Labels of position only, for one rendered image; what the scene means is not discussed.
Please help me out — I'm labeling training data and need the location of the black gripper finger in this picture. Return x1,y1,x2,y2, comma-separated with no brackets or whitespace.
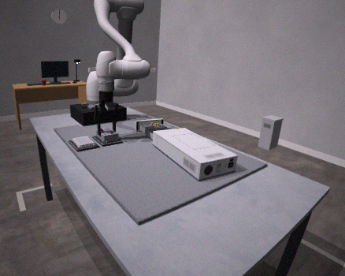
94,104,105,136
109,103,119,132

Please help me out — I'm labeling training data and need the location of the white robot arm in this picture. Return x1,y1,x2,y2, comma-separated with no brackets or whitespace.
81,0,150,110

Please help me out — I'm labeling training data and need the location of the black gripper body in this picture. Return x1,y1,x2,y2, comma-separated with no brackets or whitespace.
99,91,113,109

